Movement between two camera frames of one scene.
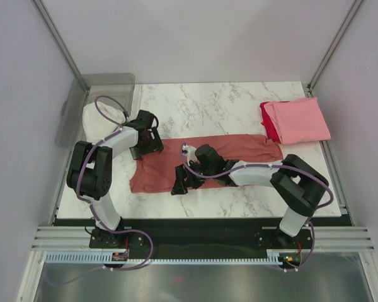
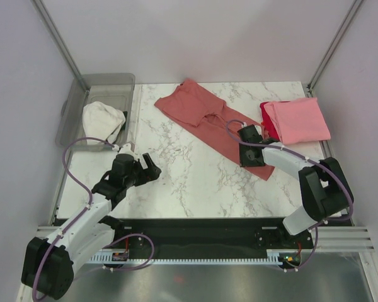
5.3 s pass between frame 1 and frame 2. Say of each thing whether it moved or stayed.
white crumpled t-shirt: stayed
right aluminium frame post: stayed
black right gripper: moved
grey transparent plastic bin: stayed
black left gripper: moved
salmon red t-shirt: moved
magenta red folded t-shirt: stayed
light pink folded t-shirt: stayed
